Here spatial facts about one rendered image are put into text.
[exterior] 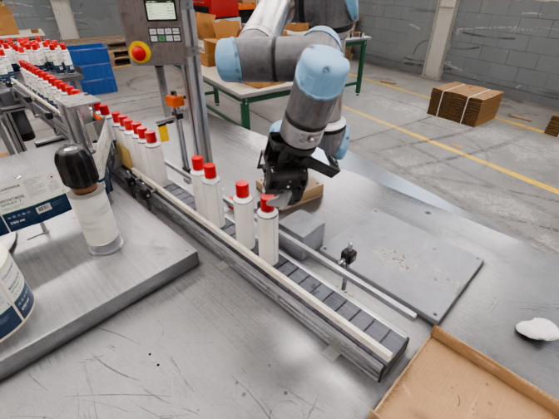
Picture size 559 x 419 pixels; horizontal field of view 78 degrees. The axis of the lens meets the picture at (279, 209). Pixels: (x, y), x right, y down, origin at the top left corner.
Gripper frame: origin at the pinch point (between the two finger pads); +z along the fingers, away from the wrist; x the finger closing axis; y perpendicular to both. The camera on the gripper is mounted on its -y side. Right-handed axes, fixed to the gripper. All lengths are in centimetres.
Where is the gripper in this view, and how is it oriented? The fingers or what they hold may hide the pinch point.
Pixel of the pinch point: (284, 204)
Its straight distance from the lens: 77.7
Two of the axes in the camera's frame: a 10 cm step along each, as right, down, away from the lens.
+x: 2.7, 8.0, -5.4
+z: -2.2, 6.0, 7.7
